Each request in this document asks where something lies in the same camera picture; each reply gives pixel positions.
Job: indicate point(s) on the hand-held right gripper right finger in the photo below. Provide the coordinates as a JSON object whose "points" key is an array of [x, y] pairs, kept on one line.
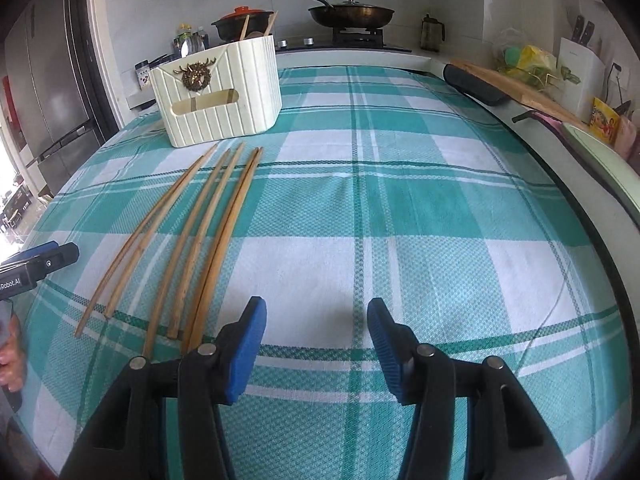
{"points": [[387, 345]]}

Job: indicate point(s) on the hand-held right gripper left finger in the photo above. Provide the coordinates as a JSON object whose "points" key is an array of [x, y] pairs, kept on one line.
{"points": [[247, 350]]}

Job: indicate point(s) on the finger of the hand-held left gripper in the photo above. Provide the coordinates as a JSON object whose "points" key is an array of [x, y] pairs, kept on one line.
{"points": [[62, 257], [40, 249]]}

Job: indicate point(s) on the bamboo chopstick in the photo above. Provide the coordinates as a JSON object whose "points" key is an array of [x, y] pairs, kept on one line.
{"points": [[244, 27], [203, 310], [89, 314], [270, 24], [116, 302], [178, 310], [159, 310], [196, 310]]}

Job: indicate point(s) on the cream ribbed utensil holder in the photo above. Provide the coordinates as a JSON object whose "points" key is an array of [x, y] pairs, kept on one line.
{"points": [[220, 120]]}

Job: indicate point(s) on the large steel spoon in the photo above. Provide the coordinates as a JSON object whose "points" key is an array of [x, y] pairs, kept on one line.
{"points": [[184, 49]]}

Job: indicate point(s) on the small steel spoon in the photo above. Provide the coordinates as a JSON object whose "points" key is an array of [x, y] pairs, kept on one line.
{"points": [[256, 35]]}

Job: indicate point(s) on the person's left hand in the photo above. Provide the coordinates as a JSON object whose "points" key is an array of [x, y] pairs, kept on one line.
{"points": [[11, 355]]}

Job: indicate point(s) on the teal checked tablecloth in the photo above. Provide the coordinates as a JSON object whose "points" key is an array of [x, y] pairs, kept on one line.
{"points": [[400, 210]]}

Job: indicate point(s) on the grey refrigerator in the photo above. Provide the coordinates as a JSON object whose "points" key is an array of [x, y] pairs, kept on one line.
{"points": [[50, 85]]}

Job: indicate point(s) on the white label spice jar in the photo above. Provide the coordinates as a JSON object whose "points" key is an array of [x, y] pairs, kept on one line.
{"points": [[142, 76]]}

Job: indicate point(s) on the yellow cap condiment bottle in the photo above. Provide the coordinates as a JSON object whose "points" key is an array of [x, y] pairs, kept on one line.
{"points": [[183, 35]]}

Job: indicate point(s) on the dark sauce bottle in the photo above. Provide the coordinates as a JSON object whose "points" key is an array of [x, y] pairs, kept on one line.
{"points": [[201, 40]]}

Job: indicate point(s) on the black rolled mat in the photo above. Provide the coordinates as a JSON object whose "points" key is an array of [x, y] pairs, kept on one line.
{"points": [[475, 85]]}

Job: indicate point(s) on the green cutting board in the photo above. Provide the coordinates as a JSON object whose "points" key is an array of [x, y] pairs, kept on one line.
{"points": [[605, 170]]}

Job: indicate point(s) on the black clay pot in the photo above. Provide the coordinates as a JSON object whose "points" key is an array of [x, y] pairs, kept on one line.
{"points": [[230, 30]]}

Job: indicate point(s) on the wooden cutting board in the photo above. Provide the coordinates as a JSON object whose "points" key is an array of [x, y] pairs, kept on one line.
{"points": [[530, 92]]}

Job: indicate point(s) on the red pot lid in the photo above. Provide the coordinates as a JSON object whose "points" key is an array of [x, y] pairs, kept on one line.
{"points": [[245, 12]]}

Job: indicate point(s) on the black gas stove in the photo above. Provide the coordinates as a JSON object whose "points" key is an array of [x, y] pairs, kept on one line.
{"points": [[350, 40]]}

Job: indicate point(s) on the yellow packet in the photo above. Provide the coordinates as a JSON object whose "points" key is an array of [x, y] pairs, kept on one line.
{"points": [[605, 122]]}

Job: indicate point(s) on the glass pitcher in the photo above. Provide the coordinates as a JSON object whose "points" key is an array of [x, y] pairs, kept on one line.
{"points": [[432, 35]]}

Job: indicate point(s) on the plastic bag of produce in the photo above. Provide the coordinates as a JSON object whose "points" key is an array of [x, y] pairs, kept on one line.
{"points": [[525, 55]]}

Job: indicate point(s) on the white knife block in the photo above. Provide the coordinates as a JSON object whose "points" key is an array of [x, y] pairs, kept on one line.
{"points": [[580, 80]]}

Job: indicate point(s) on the dark wok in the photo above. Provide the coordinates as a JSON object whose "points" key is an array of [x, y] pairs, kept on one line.
{"points": [[350, 17]]}

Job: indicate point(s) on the glass wok lid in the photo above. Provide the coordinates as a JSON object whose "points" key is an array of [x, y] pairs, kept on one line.
{"points": [[352, 4]]}

